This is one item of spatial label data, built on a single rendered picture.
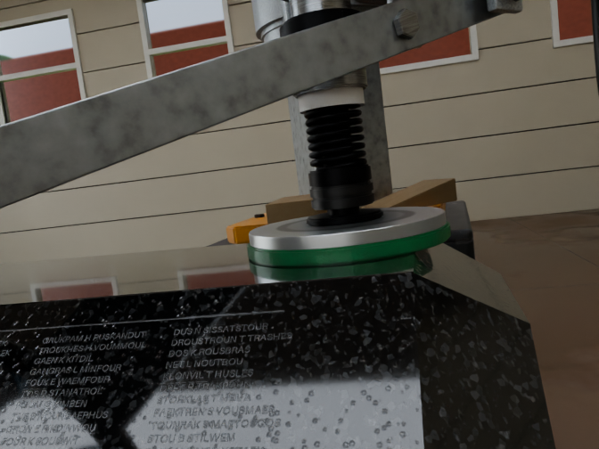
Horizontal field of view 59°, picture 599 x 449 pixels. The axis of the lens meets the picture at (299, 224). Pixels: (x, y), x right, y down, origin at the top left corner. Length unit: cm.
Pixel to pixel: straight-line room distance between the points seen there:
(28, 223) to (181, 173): 241
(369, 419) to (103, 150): 26
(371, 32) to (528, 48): 636
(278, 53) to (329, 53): 6
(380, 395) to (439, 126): 632
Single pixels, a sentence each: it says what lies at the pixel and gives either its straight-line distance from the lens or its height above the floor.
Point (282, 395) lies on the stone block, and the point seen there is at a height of 74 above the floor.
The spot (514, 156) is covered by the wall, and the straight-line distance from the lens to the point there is 677.
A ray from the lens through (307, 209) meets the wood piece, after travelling 103.
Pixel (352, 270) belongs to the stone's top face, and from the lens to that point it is 45.
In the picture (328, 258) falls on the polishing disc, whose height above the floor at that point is 81.
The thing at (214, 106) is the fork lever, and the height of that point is 95.
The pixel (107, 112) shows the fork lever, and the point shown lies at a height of 95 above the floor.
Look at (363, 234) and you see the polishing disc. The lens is 48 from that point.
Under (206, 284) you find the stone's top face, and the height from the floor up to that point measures 80.
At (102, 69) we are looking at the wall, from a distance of 778.
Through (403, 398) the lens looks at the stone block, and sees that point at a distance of 38.
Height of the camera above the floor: 89
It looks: 6 degrees down
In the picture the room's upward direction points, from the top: 7 degrees counter-clockwise
